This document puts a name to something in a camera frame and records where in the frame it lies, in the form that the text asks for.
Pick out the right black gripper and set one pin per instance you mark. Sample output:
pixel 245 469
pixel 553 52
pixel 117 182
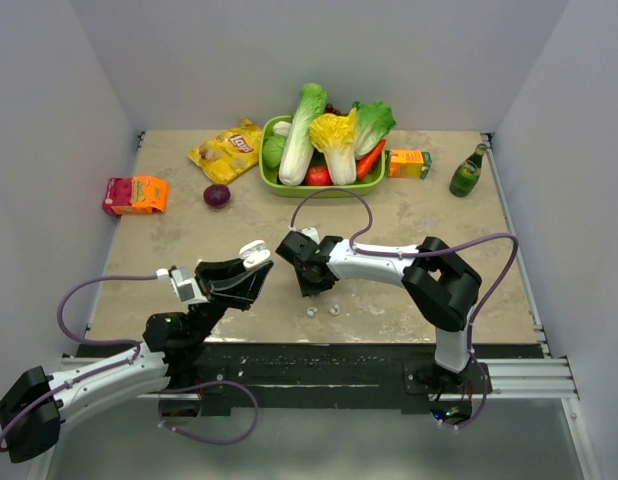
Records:
pixel 312 289

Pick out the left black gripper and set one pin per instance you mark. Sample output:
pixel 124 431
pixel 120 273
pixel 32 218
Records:
pixel 238 291

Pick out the white square charging case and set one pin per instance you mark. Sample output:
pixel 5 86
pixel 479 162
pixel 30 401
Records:
pixel 254 253

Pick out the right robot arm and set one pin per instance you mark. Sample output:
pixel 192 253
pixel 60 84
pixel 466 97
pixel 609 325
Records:
pixel 442 285

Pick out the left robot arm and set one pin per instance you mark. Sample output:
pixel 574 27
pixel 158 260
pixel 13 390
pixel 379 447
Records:
pixel 40 404

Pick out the red apple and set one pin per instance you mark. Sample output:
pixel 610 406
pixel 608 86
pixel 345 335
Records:
pixel 317 176

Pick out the purple red onion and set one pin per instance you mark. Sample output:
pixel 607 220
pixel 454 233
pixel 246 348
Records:
pixel 216 196

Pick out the green plastic basket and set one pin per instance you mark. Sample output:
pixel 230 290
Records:
pixel 270 175

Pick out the green napa cabbage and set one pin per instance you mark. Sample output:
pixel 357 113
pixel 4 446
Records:
pixel 298 149

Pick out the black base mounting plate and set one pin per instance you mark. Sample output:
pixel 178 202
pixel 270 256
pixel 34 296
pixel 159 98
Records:
pixel 346 376

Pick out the orange carrot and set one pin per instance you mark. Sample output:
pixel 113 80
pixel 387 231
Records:
pixel 366 163

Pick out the round green cabbage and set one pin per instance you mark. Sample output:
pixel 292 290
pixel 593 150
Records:
pixel 272 151

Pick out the orange pink snack box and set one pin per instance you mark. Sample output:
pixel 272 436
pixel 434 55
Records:
pixel 135 195

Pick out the yellow napa cabbage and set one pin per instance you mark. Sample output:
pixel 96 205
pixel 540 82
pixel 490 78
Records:
pixel 334 137

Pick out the yellow Lays chips bag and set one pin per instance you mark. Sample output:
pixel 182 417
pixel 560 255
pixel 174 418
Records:
pixel 226 156

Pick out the orange juice carton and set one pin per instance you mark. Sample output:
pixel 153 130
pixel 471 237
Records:
pixel 402 163

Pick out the white garlic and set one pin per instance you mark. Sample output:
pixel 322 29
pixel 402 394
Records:
pixel 282 128

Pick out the dark red grapes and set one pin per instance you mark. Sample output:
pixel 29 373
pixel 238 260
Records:
pixel 329 108

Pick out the green leafy cabbage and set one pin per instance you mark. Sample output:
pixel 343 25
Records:
pixel 374 121

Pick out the green Perrier glass bottle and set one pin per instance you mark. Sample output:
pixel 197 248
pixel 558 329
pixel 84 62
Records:
pixel 468 173

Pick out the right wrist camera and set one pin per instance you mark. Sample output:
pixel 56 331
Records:
pixel 310 232

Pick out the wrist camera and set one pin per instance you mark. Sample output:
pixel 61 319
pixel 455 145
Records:
pixel 186 287
pixel 310 232

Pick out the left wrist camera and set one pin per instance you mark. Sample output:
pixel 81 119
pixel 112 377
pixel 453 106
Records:
pixel 186 287

